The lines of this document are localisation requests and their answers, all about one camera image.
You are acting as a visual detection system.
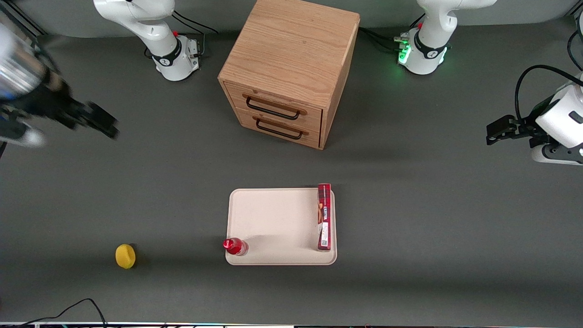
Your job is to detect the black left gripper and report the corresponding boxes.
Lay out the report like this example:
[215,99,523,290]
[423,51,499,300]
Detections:
[486,96,558,147]

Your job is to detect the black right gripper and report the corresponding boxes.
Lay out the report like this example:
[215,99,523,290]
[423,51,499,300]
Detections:
[14,73,120,139]

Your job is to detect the red-capped coke bottle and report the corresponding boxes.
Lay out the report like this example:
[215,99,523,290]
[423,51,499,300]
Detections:
[223,237,249,256]

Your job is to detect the cream plastic tray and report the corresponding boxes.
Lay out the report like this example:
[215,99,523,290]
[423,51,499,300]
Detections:
[225,188,338,266]

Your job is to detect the yellow lemon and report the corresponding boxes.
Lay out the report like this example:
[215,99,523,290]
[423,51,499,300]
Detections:
[115,244,136,269]

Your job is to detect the red cardboard snack box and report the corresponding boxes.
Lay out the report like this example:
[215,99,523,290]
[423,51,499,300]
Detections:
[317,183,332,252]

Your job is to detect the wooden drawer cabinet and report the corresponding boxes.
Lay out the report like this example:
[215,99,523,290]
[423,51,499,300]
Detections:
[218,0,361,150]

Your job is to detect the black looping arm cable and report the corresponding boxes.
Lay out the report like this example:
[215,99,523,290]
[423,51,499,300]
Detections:
[515,65,583,121]

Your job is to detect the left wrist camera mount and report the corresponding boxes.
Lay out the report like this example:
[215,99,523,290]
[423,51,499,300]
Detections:
[531,142,583,165]

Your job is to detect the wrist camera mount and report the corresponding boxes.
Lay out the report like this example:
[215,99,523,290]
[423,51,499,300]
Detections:
[0,124,47,148]
[531,142,583,165]

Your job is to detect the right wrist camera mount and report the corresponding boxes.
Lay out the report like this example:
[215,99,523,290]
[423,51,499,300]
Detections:
[0,124,47,148]

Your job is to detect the aluminium frame profile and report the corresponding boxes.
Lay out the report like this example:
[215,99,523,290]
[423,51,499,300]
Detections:
[0,0,47,38]

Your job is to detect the black right arm base cables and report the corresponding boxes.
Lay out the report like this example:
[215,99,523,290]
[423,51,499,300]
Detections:
[145,10,219,59]

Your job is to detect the black arm base cables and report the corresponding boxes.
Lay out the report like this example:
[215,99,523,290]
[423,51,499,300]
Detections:
[145,10,219,59]
[358,14,426,54]

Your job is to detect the black left arm base cables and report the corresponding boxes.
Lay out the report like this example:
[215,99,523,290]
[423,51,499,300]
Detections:
[358,14,426,54]

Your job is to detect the black cable at table edge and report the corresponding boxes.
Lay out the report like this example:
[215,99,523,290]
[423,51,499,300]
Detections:
[17,298,108,328]

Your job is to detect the wooden drawer with black handle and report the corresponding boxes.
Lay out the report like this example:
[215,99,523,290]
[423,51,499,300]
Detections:
[236,109,321,149]
[224,82,323,133]

